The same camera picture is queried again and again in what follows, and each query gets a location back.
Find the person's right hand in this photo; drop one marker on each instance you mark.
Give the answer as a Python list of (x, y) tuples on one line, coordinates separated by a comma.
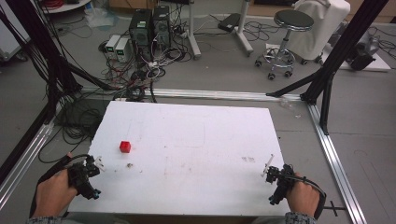
[(303, 197)]

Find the person's left hand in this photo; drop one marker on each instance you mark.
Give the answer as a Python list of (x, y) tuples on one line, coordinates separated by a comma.
[(53, 194)]

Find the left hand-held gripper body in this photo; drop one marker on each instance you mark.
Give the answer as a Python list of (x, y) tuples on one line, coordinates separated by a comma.
[(82, 175)]

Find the black frame strut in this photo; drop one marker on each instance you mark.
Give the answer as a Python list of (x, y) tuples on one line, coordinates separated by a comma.
[(326, 105)]

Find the flat black box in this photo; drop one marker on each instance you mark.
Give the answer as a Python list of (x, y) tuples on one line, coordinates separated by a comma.
[(229, 22)]

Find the white desk leg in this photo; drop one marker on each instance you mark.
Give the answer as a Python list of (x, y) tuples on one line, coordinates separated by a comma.
[(193, 34), (244, 31)]

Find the large black computer tower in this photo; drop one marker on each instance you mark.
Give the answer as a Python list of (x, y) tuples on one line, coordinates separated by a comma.
[(140, 32)]

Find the black device on board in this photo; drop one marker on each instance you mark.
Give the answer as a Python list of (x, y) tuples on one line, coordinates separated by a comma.
[(361, 53)]

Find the white power supply unit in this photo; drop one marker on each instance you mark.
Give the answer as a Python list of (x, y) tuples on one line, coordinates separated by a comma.
[(122, 49), (112, 44)]

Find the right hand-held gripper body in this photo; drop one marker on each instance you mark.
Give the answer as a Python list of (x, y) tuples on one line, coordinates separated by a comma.
[(284, 182)]

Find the slim black computer tower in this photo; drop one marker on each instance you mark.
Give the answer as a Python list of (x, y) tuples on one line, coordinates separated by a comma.
[(162, 26)]

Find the clear plastic bag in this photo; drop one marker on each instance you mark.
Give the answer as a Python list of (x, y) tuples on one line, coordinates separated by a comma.
[(101, 17)]

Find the black frame brace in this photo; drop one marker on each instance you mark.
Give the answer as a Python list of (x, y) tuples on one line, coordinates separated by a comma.
[(292, 85)]

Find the long aluminium rail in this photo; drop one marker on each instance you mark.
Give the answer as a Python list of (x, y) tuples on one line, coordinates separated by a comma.
[(218, 94)]

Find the white cloth cover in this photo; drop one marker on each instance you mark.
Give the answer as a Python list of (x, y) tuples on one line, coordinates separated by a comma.
[(323, 21)]

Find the black round stool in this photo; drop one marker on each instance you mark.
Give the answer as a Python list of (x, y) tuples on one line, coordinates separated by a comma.
[(293, 19)]

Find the red cube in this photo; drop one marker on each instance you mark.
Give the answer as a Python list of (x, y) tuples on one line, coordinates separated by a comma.
[(125, 147)]

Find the white foam board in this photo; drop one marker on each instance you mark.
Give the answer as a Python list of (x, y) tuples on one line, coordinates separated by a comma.
[(193, 155)]

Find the round white table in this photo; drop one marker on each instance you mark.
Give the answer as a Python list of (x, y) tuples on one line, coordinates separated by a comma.
[(67, 6)]

